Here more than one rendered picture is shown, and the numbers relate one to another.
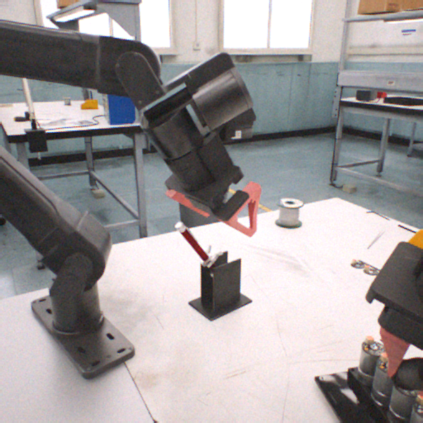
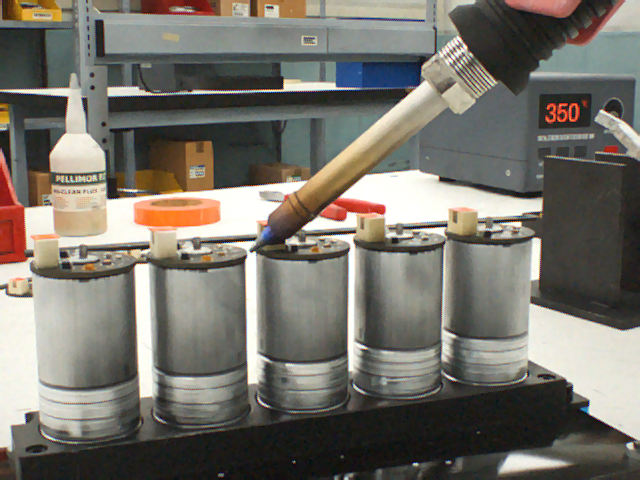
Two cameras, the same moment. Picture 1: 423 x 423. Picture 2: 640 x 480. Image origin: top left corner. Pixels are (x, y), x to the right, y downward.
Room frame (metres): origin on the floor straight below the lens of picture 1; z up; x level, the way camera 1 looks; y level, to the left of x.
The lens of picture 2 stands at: (0.35, 0.05, 0.86)
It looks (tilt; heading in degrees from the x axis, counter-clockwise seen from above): 11 degrees down; 261
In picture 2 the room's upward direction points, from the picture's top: straight up
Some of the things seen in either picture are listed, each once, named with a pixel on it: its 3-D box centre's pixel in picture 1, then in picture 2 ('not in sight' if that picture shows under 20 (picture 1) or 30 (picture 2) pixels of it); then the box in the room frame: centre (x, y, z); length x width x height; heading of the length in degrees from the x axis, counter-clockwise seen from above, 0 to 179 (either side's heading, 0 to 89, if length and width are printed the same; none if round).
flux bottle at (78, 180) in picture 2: not in sight; (77, 153); (0.40, -0.57, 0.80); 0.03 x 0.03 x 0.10
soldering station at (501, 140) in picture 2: not in sight; (521, 130); (0.04, -0.74, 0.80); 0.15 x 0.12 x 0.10; 107
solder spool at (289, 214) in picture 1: (289, 212); not in sight; (0.87, -0.18, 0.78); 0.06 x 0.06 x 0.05
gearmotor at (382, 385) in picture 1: (386, 384); (199, 347); (0.34, -0.19, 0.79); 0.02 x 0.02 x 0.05
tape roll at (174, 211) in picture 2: not in sight; (177, 211); (0.33, -0.61, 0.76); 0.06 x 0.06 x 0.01
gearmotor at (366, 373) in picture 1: (370, 365); (88, 359); (0.37, -0.18, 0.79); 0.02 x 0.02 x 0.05
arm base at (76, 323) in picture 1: (76, 305); not in sight; (0.48, 0.18, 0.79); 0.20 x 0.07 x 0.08; 40
